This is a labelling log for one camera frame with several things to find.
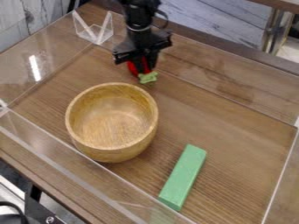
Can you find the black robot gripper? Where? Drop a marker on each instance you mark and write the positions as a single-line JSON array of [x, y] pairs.
[[141, 44]]

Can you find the red plush strawberry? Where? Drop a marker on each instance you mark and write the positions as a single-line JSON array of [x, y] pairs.
[[145, 75]]

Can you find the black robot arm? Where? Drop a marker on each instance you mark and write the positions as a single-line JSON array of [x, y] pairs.
[[139, 13]]

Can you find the round wooden bowl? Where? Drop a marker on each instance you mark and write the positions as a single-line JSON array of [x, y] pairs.
[[111, 120]]

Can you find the metal table leg background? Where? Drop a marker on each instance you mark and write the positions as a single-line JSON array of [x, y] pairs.
[[276, 30]]

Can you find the green rectangular block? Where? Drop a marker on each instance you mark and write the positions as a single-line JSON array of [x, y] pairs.
[[184, 173]]

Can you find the clear acrylic corner bracket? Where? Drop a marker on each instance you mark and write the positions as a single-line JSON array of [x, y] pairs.
[[96, 34]]

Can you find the clear acrylic tray wall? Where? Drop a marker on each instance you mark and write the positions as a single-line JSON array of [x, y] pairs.
[[86, 188]]

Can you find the black table frame leg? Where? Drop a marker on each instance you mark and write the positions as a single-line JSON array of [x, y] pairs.
[[36, 212]]

